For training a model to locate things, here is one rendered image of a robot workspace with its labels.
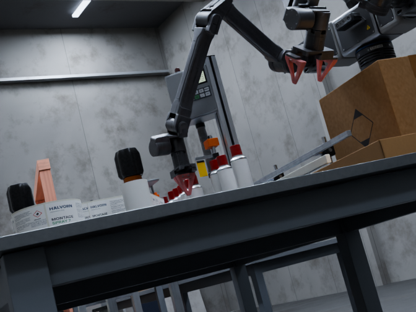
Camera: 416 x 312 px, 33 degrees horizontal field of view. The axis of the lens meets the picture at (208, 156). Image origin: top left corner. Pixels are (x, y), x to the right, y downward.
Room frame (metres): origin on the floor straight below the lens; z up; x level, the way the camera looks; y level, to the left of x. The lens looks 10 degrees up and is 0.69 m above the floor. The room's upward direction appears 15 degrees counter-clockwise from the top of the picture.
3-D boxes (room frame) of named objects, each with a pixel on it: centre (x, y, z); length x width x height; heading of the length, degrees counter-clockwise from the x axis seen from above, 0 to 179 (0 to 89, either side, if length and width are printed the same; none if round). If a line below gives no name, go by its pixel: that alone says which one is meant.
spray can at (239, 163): (2.10, -0.09, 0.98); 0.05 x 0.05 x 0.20
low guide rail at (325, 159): (2.08, -0.06, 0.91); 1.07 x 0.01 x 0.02; 23
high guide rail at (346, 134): (2.11, -0.12, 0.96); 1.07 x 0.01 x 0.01; 23
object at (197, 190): (2.47, 0.07, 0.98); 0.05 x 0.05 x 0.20
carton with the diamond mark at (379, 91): (1.84, -0.51, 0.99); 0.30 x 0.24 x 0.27; 23
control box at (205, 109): (2.50, -0.01, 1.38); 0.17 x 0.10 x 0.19; 79
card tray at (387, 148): (1.45, -0.37, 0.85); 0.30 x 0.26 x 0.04; 23
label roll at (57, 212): (1.98, 0.49, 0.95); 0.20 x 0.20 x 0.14
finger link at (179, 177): (2.39, 0.10, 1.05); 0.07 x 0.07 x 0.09; 24
